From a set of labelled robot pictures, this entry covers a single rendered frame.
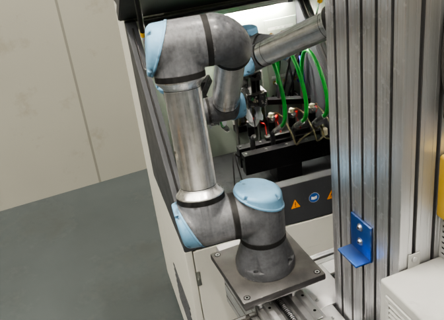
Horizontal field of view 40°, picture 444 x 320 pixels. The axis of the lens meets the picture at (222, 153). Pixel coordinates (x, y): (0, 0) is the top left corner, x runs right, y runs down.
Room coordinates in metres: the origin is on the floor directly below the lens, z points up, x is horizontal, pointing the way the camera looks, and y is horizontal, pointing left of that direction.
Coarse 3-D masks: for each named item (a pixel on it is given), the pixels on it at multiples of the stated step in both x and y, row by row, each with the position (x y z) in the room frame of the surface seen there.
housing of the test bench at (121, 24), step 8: (232, 0) 2.31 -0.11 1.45; (120, 24) 2.38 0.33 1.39; (120, 32) 2.46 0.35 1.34; (128, 48) 2.24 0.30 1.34; (128, 56) 2.31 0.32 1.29; (128, 64) 2.38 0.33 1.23; (128, 72) 2.46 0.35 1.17; (136, 88) 2.24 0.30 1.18; (136, 96) 2.30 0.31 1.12; (136, 104) 2.38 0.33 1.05; (136, 112) 2.46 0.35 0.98; (144, 128) 2.23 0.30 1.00; (144, 136) 2.30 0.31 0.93; (144, 144) 2.38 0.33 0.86; (144, 152) 2.46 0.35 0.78; (152, 168) 2.23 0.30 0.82; (152, 176) 2.29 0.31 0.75; (152, 184) 2.38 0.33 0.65; (152, 192) 2.46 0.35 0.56; (160, 208) 2.23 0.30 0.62; (160, 216) 2.29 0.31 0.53; (160, 224) 2.37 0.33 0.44; (160, 232) 2.46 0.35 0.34; (168, 256) 2.25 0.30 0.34; (168, 264) 2.34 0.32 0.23; (168, 272) 2.43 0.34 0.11; (176, 296) 2.25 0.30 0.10
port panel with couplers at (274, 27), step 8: (288, 16) 2.32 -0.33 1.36; (264, 24) 2.29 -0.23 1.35; (272, 24) 2.30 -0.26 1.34; (280, 24) 2.31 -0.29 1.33; (288, 24) 2.32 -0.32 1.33; (272, 32) 2.30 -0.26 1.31; (296, 56) 2.29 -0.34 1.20; (272, 72) 2.30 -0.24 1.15; (280, 72) 2.31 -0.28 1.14; (288, 72) 2.31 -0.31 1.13; (296, 72) 2.32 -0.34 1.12; (272, 80) 2.30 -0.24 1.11; (288, 80) 2.31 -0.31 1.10; (296, 80) 2.29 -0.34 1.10; (272, 88) 2.30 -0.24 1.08; (288, 88) 2.31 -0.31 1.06; (296, 88) 2.32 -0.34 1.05
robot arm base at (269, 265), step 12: (240, 240) 1.22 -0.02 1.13; (240, 252) 1.22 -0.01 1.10; (252, 252) 1.19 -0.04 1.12; (264, 252) 1.18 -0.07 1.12; (276, 252) 1.18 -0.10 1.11; (288, 252) 1.22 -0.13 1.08; (240, 264) 1.20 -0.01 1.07; (252, 264) 1.18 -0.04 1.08; (264, 264) 1.17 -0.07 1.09; (276, 264) 1.17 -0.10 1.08; (288, 264) 1.19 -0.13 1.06; (252, 276) 1.17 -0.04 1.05; (264, 276) 1.16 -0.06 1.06; (276, 276) 1.16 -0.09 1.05
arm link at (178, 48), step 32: (160, 32) 1.26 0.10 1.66; (192, 32) 1.26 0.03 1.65; (160, 64) 1.24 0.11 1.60; (192, 64) 1.25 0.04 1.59; (192, 96) 1.25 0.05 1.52; (192, 128) 1.23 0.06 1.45; (192, 160) 1.21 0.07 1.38; (192, 192) 1.20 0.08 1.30; (224, 192) 1.23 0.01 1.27; (192, 224) 1.17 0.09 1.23; (224, 224) 1.17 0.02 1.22
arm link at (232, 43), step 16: (208, 16) 1.30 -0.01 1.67; (224, 16) 1.31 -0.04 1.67; (224, 32) 1.27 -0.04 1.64; (240, 32) 1.30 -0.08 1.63; (224, 48) 1.26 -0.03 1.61; (240, 48) 1.29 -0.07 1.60; (224, 64) 1.30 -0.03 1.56; (240, 64) 1.32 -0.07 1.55; (224, 80) 1.39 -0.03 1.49; (240, 80) 1.42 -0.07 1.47; (224, 96) 1.45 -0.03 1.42; (240, 96) 1.57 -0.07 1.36; (208, 112) 1.54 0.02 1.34; (224, 112) 1.52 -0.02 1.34; (240, 112) 1.55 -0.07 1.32
